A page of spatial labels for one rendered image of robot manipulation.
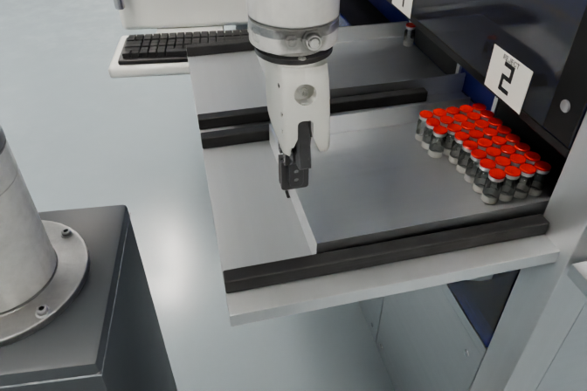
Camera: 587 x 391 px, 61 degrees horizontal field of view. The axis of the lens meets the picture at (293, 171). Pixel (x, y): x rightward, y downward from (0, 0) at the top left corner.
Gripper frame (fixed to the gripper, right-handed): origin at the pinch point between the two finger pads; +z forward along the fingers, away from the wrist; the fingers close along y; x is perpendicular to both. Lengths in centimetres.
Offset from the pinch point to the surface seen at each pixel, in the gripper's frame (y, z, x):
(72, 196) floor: 126, 97, 63
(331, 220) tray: 0.4, 9.2, -5.1
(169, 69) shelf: 67, 18, 14
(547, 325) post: -12.4, 22.8, -32.3
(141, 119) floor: 181, 97, 36
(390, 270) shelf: -9.1, 9.4, -9.4
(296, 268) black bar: -7.9, 7.4, 1.5
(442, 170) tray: 6.7, 9.2, -23.8
